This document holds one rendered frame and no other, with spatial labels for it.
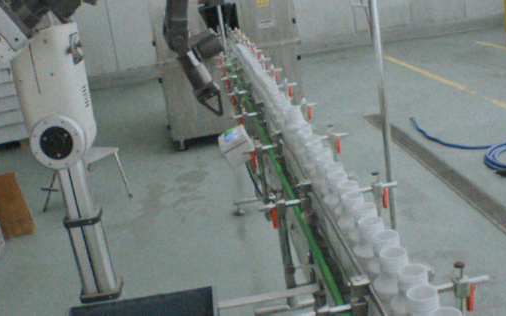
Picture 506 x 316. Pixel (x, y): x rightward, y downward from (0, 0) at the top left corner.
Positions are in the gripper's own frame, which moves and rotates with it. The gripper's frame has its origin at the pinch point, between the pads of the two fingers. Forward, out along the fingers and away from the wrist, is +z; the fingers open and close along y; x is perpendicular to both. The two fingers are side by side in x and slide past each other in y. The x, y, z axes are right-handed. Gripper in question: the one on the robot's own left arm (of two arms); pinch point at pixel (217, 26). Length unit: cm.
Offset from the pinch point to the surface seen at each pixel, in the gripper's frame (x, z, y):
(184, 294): 86, 45, 18
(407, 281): 136, 23, -14
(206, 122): -388, 118, 15
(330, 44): -936, 137, -223
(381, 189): 82, 32, -26
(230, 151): 35.3, 31.3, 3.2
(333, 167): 86, 24, -15
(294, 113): 49, 21, -14
